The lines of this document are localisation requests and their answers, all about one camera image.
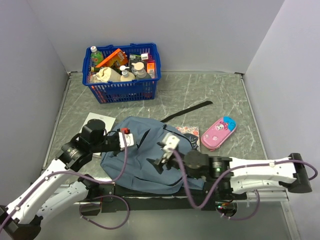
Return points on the orange snack box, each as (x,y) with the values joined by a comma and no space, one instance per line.
(116,59)

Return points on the white notebook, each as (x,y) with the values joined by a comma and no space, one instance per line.
(105,120)

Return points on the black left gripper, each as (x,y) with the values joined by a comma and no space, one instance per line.
(115,152)

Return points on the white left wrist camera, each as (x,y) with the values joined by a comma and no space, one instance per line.
(126,138)

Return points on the floral Little Women book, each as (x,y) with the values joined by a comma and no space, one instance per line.
(192,133)

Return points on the green drink bottle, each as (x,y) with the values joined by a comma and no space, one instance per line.
(96,56)

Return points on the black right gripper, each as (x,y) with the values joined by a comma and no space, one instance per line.
(158,164)

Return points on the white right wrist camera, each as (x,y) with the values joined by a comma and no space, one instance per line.
(170,141)

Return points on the aluminium front rail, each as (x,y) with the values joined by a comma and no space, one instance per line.
(265,196)

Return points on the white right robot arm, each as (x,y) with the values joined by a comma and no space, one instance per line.
(236,176)

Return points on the pink orange bottle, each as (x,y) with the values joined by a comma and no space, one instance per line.
(151,67)

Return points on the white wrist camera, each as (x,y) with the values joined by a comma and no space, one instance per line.
(170,141)
(126,138)

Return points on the pink cartoon pencil case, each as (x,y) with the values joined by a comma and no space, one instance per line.
(218,133)

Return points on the cream pump bottle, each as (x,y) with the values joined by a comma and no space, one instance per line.
(126,75)

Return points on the grey pump bottle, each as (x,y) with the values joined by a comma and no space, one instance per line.
(141,73)

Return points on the blue student backpack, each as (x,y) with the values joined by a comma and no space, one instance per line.
(133,169)

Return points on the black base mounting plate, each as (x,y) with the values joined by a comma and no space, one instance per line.
(111,204)

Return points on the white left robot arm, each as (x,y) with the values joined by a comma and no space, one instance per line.
(22,219)

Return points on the blue plastic shopping basket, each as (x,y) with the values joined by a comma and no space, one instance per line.
(135,90)

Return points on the black packaged item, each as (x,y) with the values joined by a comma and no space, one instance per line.
(133,58)

